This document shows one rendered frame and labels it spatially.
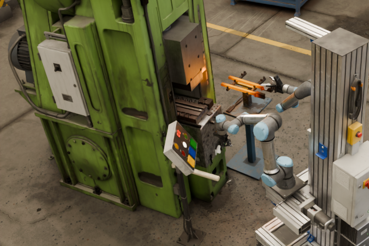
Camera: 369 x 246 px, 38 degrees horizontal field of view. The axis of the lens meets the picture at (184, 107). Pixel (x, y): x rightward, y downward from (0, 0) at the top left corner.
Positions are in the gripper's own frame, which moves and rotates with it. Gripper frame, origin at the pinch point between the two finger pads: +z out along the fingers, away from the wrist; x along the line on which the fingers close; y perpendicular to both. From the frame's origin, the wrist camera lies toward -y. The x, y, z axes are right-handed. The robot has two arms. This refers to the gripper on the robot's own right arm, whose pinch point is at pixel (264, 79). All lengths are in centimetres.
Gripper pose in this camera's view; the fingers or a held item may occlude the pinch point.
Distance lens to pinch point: 474.3
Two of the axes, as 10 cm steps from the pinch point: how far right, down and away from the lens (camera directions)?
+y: 1.3, 8.0, 5.8
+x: 6.3, -5.2, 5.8
